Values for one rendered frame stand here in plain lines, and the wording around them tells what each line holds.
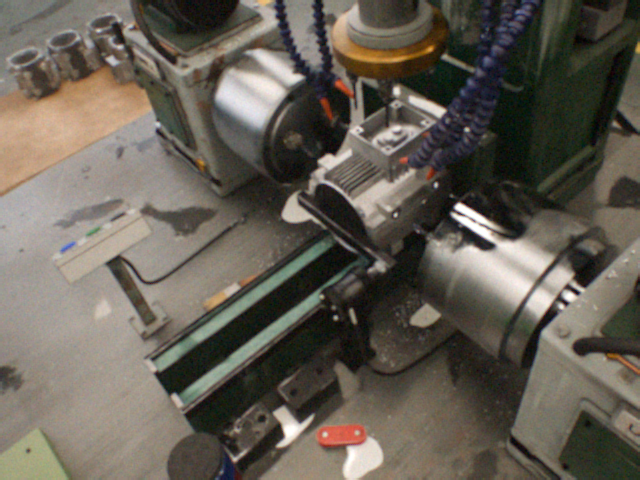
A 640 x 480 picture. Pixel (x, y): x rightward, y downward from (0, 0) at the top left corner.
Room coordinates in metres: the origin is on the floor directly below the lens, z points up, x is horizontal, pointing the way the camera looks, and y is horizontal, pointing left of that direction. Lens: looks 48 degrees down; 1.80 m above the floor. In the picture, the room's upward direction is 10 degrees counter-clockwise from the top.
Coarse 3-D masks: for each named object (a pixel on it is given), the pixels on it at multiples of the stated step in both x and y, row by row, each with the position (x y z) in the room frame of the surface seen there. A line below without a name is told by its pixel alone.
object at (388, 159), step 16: (384, 112) 0.87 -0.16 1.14; (400, 112) 0.87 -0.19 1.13; (416, 112) 0.84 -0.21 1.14; (352, 128) 0.83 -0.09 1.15; (368, 128) 0.84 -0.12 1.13; (384, 128) 0.85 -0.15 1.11; (400, 128) 0.82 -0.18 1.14; (416, 128) 0.83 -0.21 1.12; (352, 144) 0.82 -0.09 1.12; (368, 144) 0.78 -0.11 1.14; (384, 144) 0.79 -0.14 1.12; (400, 144) 0.76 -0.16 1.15; (416, 144) 0.78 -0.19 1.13; (384, 160) 0.75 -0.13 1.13; (384, 176) 0.75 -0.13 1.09
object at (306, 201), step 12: (300, 192) 0.81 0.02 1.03; (300, 204) 0.80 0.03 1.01; (312, 204) 0.77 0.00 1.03; (324, 216) 0.74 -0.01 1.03; (336, 216) 0.73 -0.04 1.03; (336, 228) 0.71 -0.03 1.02; (348, 228) 0.70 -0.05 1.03; (348, 240) 0.68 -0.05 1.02; (360, 240) 0.66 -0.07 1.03; (360, 252) 0.65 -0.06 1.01; (372, 252) 0.63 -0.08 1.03; (384, 252) 0.63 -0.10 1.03; (384, 264) 0.60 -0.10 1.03; (396, 264) 0.60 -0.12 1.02
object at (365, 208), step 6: (438, 150) 0.79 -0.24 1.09; (324, 168) 0.80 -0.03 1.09; (312, 174) 0.80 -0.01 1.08; (318, 174) 0.79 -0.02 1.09; (318, 180) 0.78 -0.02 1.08; (360, 204) 0.69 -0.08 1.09; (366, 204) 0.69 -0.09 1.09; (360, 210) 0.69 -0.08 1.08; (366, 210) 0.68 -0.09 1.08; (372, 210) 0.68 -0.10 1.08; (366, 216) 0.67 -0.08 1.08; (324, 228) 0.79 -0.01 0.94
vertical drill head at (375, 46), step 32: (384, 0) 0.77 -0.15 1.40; (416, 0) 0.78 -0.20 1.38; (352, 32) 0.79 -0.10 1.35; (384, 32) 0.76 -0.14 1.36; (416, 32) 0.75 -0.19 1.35; (448, 32) 0.77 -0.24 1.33; (352, 64) 0.75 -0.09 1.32; (384, 64) 0.73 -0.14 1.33; (416, 64) 0.72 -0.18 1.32; (384, 96) 0.74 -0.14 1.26
